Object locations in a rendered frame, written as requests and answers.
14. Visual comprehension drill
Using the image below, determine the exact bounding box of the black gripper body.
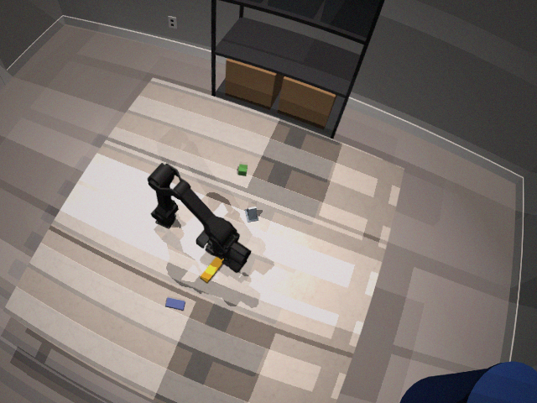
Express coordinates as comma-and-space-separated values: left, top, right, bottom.
196, 230, 247, 273

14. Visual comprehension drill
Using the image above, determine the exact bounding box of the yellow bar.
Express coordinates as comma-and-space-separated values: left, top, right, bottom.
200, 257, 224, 284

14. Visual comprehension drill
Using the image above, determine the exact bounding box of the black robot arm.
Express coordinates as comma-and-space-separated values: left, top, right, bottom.
147, 163, 251, 265

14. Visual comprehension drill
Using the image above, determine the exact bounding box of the small green block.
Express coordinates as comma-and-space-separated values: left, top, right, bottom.
238, 164, 248, 176

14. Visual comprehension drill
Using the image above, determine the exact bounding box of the blue flat bar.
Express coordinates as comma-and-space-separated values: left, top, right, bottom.
166, 298, 185, 311

